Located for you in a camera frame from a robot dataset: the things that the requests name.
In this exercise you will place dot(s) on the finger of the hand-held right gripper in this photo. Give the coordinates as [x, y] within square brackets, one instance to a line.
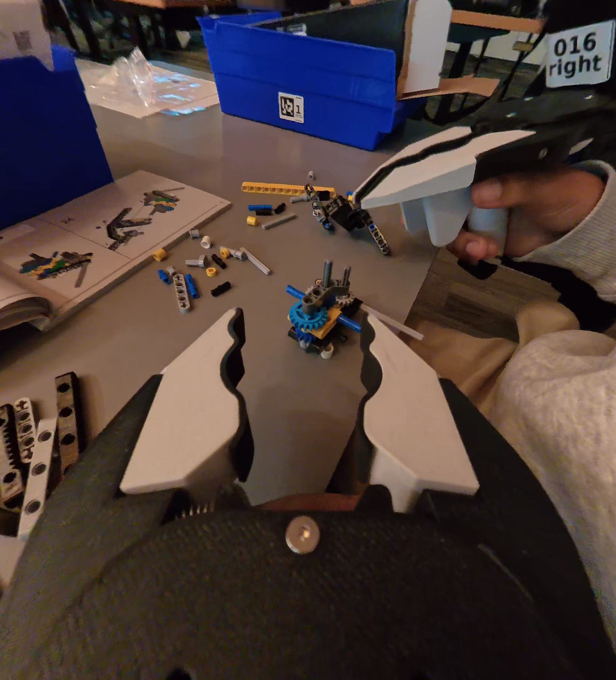
[424, 146]
[435, 178]

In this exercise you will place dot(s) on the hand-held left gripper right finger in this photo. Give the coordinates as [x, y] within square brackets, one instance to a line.
[419, 425]

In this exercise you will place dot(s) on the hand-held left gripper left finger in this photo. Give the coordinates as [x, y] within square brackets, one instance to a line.
[191, 414]

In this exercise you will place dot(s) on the black lego frame assembly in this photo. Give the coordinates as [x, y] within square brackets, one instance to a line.
[342, 212]

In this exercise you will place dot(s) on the lego gear assembly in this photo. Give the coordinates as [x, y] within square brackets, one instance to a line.
[308, 318]

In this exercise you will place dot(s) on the light grey long lego axle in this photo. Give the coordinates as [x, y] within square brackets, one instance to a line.
[393, 322]

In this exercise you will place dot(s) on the grey short lego beam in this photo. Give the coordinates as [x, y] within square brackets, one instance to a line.
[181, 293]

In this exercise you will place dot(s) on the grey lego connector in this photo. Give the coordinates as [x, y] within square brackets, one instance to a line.
[300, 199]

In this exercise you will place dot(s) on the yellow long lego beam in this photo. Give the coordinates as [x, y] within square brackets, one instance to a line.
[286, 188]

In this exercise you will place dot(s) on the grey lego axle pin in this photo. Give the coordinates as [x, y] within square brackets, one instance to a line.
[196, 261]

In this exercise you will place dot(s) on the grey yellow lego pin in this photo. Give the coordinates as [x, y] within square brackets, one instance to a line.
[232, 253]

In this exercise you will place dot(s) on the pile of lego beams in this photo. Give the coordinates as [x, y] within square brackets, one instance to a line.
[15, 451]

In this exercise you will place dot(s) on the lego instruction booklet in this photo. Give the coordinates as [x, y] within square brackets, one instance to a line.
[127, 212]

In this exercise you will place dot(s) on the person's right hand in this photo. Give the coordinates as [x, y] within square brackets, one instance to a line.
[547, 202]

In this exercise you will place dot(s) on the person's beige pants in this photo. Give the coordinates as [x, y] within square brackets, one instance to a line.
[472, 361]

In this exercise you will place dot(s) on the cardboard box flap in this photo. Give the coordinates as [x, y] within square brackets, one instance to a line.
[424, 48]

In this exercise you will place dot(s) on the blue plastic bin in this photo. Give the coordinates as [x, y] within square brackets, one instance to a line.
[260, 63]
[21, 133]

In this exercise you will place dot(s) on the clear plastic bag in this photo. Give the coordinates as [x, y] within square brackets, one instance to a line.
[191, 90]
[132, 74]

